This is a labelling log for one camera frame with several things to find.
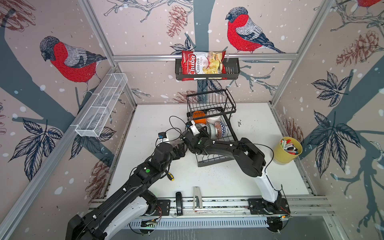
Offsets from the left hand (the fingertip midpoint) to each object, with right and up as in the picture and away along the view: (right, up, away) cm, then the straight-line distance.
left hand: (178, 145), depth 76 cm
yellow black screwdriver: (-5, -19, +6) cm, 21 cm away
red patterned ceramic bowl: (+25, +8, +16) cm, 31 cm away
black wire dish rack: (+20, +20, +33) cm, 43 cm away
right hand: (+14, +6, +16) cm, 22 cm away
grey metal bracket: (+10, -25, 0) cm, 27 cm away
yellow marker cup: (+62, -5, +8) cm, 63 cm away
